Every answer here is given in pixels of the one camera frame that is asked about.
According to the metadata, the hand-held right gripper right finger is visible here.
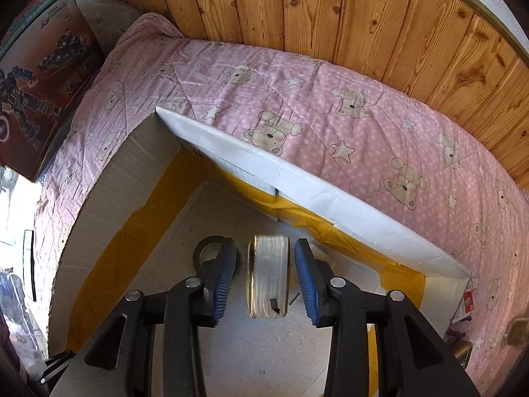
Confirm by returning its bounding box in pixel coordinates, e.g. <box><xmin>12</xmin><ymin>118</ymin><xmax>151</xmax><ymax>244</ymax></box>
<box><xmin>293</xmin><ymin>238</ymin><xmax>482</xmax><ymax>397</ymax></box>

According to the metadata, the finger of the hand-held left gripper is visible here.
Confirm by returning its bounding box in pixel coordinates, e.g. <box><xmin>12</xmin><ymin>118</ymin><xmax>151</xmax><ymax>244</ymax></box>
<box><xmin>39</xmin><ymin>349</ymin><xmax>77</xmax><ymax>383</ymax></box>

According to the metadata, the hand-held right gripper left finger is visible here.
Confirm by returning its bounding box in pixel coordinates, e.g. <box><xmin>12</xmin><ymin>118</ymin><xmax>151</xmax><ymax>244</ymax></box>
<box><xmin>85</xmin><ymin>238</ymin><xmax>241</xmax><ymax>397</ymax></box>

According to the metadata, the green tape roll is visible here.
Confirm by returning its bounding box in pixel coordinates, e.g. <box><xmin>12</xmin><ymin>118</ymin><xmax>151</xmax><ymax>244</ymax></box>
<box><xmin>193</xmin><ymin>236</ymin><xmax>242</xmax><ymax>276</ymax></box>

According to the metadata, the white and gold pack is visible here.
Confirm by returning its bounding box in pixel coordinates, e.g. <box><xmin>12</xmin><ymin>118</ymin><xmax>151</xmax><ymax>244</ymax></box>
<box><xmin>247</xmin><ymin>235</ymin><xmax>289</xmax><ymax>320</ymax></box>

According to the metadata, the white cardboard box yellow tape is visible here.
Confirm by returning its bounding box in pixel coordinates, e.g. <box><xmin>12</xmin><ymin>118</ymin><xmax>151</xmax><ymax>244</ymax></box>
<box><xmin>47</xmin><ymin>105</ymin><xmax>472</xmax><ymax>397</ymax></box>

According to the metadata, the red playing card box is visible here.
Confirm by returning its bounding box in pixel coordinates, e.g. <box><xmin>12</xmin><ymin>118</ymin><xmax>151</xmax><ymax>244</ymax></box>
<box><xmin>452</xmin><ymin>289</ymin><xmax>476</xmax><ymax>323</ymax></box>

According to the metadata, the gold tin box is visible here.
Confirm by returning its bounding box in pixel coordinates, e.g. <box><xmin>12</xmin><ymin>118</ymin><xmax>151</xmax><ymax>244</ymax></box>
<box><xmin>452</xmin><ymin>339</ymin><xmax>472</xmax><ymax>369</ymax></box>

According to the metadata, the pink bear print blanket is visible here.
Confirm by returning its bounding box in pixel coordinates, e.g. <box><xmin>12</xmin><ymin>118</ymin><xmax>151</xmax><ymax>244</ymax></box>
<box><xmin>31</xmin><ymin>12</ymin><xmax>529</xmax><ymax>381</ymax></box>

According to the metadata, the glass bottle with tea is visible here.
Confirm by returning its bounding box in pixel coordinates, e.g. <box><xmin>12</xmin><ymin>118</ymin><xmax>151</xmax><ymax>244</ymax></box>
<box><xmin>505</xmin><ymin>318</ymin><xmax>529</xmax><ymax>348</ymax></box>

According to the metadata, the robot toy box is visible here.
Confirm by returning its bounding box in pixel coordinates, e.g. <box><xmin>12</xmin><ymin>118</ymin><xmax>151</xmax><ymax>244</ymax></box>
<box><xmin>0</xmin><ymin>0</ymin><xmax>106</xmax><ymax>183</ymax></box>

